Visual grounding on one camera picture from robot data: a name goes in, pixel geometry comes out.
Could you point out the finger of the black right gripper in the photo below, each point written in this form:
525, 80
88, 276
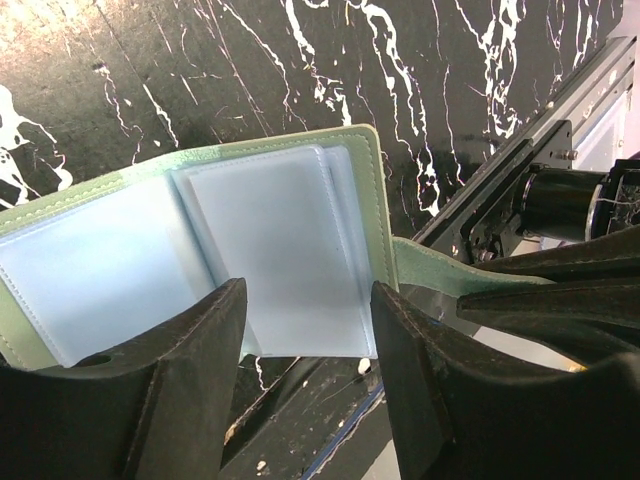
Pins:
587, 322
608, 261

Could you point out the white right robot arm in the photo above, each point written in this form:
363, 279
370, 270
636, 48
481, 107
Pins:
578, 206

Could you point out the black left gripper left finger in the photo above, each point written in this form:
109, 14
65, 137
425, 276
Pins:
154, 407

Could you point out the green card holder wallet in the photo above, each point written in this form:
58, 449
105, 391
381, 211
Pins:
394, 261

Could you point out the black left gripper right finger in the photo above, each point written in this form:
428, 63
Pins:
459, 409

